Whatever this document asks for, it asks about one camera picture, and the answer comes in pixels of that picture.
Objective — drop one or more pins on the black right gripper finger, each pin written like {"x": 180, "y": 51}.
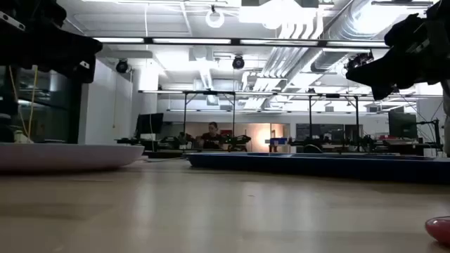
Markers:
{"x": 381, "y": 92}
{"x": 358, "y": 75}

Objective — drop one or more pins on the black computer monitor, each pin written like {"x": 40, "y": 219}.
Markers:
{"x": 402, "y": 124}
{"x": 149, "y": 123}

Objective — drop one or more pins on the black workstation frame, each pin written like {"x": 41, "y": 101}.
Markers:
{"x": 233, "y": 112}
{"x": 310, "y": 119}

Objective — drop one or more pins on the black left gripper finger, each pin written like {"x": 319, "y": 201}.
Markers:
{"x": 91, "y": 47}
{"x": 86, "y": 72}

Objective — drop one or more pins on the person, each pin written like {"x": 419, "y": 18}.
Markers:
{"x": 212, "y": 138}

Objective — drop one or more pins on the blue storage bin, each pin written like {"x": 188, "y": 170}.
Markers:
{"x": 277, "y": 141}

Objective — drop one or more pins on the white round plate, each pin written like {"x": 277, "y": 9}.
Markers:
{"x": 67, "y": 156}

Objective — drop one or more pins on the black metal rig frame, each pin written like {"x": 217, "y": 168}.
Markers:
{"x": 235, "y": 41}

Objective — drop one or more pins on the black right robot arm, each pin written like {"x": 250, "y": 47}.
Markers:
{"x": 436, "y": 21}

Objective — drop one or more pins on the black round ceiling fixture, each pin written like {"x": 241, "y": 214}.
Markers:
{"x": 122, "y": 66}
{"x": 238, "y": 62}

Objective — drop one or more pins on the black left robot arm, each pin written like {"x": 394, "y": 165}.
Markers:
{"x": 31, "y": 10}

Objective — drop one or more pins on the blue plastic tray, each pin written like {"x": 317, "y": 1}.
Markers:
{"x": 316, "y": 168}

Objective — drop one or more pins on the black background robot arm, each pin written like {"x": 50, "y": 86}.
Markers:
{"x": 239, "y": 141}
{"x": 175, "y": 142}

